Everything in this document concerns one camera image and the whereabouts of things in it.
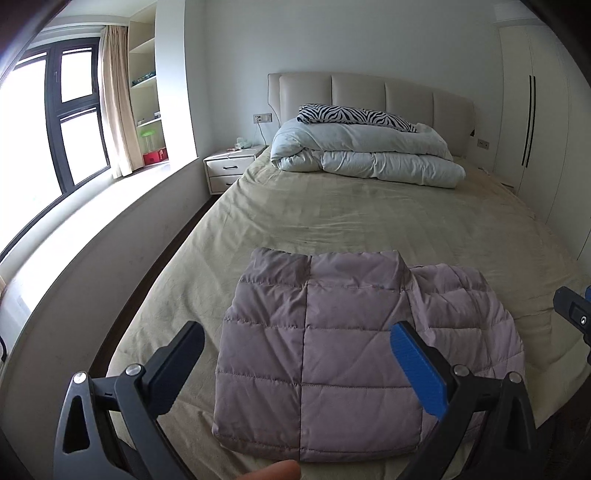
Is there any bed with beige sheet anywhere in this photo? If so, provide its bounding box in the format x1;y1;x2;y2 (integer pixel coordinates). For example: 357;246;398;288
106;145;591;480

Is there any person's left hand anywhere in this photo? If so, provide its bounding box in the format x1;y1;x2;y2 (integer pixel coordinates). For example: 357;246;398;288
242;460;302;480

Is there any mauve quilted down jacket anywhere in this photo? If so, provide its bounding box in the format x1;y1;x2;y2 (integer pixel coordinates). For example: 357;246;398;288
211;247;527;464

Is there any white wall shelf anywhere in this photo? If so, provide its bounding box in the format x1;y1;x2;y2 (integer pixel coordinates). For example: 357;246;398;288
127;18;169;164

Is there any white folded duvet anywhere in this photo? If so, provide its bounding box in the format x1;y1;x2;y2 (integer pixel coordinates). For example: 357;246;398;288
270;117;466;189

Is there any white wardrobe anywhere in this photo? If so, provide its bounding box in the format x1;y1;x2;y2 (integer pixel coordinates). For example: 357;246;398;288
489;0;591;259

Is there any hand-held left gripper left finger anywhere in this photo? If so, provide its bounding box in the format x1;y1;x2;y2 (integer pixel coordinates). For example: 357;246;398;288
53;320;206;480

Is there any white nightstand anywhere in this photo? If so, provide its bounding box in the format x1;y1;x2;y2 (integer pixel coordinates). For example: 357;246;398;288
203;144;269;195

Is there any zebra striped pillow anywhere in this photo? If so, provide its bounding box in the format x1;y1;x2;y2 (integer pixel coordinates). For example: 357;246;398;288
296;104;419;134

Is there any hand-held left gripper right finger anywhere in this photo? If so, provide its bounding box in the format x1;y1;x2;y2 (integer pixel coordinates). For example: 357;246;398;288
390;320;539;480

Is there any cream padded headboard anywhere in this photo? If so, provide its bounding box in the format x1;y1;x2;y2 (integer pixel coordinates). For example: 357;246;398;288
268;71;476;160

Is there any black framed window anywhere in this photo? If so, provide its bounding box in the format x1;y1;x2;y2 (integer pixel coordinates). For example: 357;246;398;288
0;37;112;264

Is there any beige curtain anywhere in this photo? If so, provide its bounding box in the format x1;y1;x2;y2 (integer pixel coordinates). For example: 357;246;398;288
98;25;145;178

